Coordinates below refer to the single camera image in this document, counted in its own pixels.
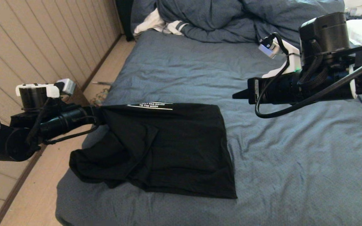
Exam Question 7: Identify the black printed t-shirt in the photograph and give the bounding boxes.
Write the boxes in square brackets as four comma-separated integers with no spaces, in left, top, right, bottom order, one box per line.
[69,102,238,199]

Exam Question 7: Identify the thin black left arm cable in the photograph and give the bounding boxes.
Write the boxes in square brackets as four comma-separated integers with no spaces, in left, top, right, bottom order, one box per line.
[44,124,99,145]

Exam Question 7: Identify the white striped garment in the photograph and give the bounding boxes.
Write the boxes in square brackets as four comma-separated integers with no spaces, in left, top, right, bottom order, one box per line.
[133,8,188,35]

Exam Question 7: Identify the blue bed sheet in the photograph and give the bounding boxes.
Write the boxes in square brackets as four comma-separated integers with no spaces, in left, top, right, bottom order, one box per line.
[55,28,362,226]

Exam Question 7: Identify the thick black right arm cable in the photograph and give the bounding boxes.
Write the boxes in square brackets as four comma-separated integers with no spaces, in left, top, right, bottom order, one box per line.
[255,33,362,119]

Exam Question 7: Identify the crumpled blue duvet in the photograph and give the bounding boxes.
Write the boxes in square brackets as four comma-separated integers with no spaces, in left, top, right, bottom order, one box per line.
[131,0,346,51]

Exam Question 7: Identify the green patterned slippers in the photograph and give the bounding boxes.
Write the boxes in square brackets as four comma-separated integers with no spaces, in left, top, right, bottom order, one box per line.
[90,89,110,106]

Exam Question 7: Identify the black bedside furniture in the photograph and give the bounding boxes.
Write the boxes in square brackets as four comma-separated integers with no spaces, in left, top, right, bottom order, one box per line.
[116,0,135,41]

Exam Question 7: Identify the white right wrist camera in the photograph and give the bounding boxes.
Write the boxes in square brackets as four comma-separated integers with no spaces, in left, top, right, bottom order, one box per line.
[258,36,302,79]

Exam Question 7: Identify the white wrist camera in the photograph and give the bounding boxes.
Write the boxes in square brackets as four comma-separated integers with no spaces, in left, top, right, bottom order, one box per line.
[55,78,76,96]
[258,36,302,79]

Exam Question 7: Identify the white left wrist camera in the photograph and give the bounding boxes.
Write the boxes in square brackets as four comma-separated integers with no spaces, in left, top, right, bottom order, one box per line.
[55,78,76,96]

